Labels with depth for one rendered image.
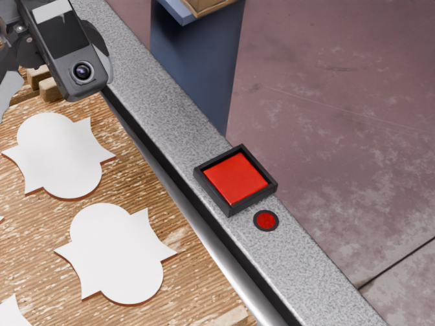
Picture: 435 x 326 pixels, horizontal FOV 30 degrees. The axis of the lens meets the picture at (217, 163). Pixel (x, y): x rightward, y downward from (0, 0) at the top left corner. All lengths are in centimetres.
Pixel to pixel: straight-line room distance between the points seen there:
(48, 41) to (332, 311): 43
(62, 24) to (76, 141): 24
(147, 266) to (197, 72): 67
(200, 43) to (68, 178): 55
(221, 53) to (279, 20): 110
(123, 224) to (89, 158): 10
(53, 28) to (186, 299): 32
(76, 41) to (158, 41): 71
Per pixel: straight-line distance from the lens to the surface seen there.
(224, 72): 155
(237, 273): 94
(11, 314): 90
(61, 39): 81
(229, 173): 101
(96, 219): 95
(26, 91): 108
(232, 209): 98
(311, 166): 222
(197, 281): 92
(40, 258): 93
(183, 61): 150
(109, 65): 92
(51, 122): 104
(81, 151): 100
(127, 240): 93
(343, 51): 253
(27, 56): 85
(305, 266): 97
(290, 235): 98
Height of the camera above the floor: 174
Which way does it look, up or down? 53 degrees down
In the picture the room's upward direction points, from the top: 8 degrees clockwise
